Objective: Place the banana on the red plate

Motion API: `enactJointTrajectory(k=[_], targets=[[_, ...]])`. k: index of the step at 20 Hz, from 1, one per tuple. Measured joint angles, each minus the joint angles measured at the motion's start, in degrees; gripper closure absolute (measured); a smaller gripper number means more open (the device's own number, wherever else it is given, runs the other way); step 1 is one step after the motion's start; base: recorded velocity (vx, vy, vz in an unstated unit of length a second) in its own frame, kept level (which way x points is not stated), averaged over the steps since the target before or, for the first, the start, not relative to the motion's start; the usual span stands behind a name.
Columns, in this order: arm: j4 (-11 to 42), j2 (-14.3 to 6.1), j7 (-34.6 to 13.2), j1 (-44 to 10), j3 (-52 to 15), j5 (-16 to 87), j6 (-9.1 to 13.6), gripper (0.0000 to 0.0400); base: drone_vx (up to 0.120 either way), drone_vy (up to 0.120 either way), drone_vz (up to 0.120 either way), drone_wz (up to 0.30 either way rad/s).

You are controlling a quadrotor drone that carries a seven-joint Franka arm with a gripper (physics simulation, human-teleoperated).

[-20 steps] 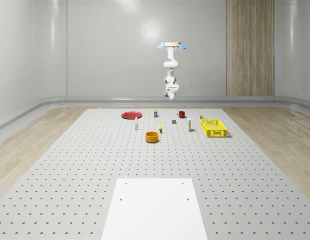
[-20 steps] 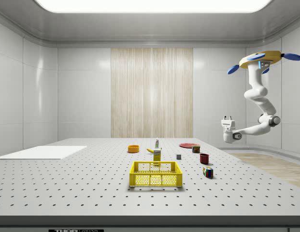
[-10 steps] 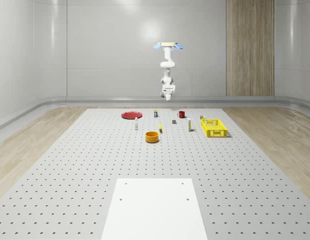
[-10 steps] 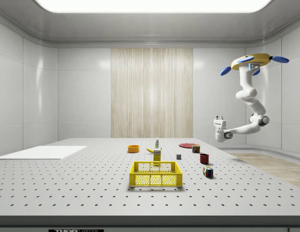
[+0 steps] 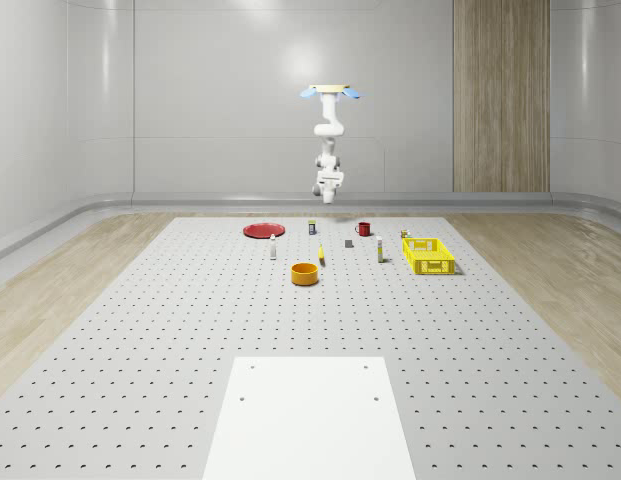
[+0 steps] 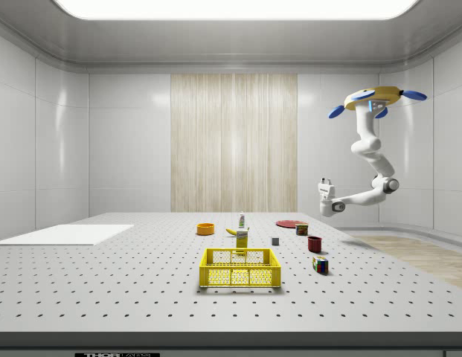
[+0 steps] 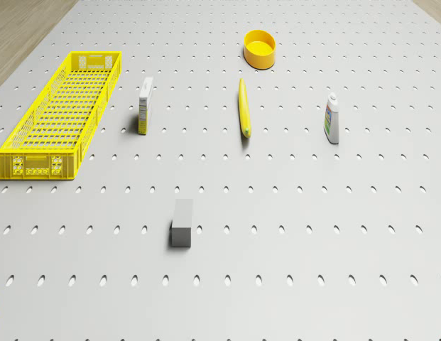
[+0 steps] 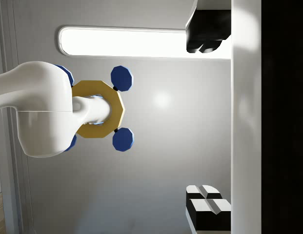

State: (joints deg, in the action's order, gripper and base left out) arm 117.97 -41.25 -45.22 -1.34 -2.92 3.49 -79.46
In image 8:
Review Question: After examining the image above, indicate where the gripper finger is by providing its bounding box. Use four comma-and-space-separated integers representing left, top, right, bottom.
185, 9, 232, 54
185, 184, 232, 234

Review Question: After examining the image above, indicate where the drone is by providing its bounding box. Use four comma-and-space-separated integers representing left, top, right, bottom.
54, 64, 135, 153

